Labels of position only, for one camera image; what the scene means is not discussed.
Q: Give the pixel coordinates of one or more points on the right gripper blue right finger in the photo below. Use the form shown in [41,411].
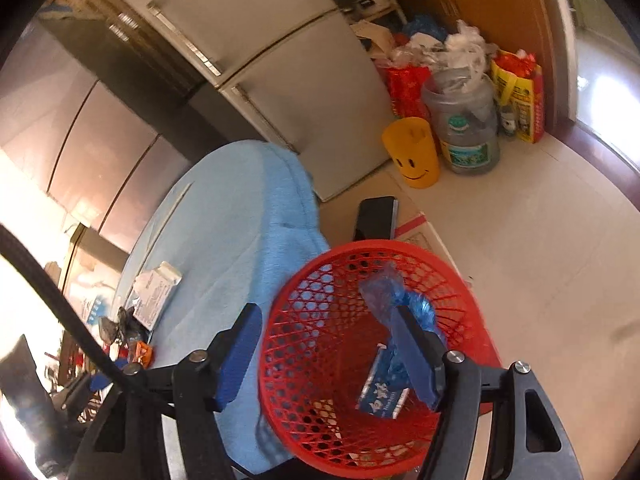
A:
[421,353]

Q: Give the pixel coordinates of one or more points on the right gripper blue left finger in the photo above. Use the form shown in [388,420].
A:
[230,354]

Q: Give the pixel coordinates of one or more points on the blue plastic wrapper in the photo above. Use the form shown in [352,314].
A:
[385,293]

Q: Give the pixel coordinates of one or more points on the orange plastic bag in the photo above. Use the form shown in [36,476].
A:
[142,354]

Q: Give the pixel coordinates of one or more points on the blue white packet in basket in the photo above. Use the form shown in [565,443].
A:
[387,386]

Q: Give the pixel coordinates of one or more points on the red plastic mesh basket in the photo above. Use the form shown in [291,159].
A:
[320,342]

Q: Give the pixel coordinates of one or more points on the grey crumpled wrapper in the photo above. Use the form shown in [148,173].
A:
[120,329]

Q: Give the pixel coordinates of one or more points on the blue table cloth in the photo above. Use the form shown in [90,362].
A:
[237,226]

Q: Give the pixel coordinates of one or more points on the yellow smiley face bucket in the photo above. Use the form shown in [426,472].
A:
[410,143]

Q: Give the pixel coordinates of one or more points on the large clear water jug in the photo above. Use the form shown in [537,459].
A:
[464,119]

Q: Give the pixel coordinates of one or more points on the grey panel cabinet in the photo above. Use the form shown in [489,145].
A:
[77,142]

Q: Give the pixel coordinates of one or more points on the red gift bag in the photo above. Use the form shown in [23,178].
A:
[404,85]

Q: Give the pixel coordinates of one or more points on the yellow red shopping bag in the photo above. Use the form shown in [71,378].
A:
[519,94]

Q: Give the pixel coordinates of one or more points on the white plastic bags pile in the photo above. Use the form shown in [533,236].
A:
[465,50]

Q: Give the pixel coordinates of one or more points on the silver two-door refrigerator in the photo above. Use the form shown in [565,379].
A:
[295,70]

